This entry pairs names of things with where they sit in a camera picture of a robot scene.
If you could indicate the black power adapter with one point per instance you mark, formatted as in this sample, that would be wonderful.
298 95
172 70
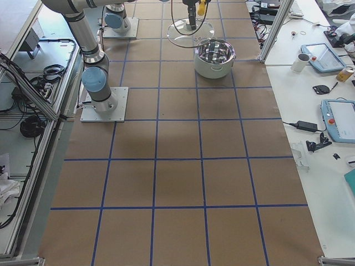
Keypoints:
306 126

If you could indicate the glass pot lid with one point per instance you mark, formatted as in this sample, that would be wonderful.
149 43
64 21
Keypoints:
181 34

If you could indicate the white mug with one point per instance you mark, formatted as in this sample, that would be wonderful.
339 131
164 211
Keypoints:
300 62

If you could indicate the grey box on stand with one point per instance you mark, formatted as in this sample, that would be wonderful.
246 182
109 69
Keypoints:
31 44

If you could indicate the clear plastic piece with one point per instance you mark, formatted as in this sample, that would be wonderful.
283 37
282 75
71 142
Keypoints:
299 155

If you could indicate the power strip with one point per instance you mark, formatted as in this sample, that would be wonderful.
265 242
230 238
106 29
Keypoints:
260 28

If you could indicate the lower blue teach pendant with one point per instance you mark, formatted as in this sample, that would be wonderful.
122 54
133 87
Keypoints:
338 116

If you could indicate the upper blue teach pendant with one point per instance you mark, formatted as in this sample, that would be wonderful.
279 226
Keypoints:
326 60

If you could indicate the black round object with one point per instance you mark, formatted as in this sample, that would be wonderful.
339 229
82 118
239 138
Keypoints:
321 89

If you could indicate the yellow corn cob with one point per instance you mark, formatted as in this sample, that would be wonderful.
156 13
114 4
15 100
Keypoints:
201 11

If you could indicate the white crumpled cloth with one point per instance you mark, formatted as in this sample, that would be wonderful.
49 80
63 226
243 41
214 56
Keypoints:
9 188

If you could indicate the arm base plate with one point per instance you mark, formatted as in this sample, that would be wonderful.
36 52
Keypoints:
111 110
131 34

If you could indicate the white cooking pot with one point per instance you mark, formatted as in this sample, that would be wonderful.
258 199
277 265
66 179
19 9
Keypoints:
214 58

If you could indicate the aluminium frame post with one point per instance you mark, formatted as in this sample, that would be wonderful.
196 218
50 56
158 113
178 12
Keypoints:
276 26

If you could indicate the teal notebook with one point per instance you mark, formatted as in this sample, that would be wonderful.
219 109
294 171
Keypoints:
350 179

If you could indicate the blue teach pendant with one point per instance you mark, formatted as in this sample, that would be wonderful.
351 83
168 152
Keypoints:
338 116
326 60

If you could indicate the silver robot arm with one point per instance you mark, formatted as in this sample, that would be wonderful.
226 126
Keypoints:
96 62
116 18

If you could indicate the brown paper mat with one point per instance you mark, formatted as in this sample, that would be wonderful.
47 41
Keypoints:
199 173

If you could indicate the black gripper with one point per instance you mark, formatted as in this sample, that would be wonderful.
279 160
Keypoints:
191 14

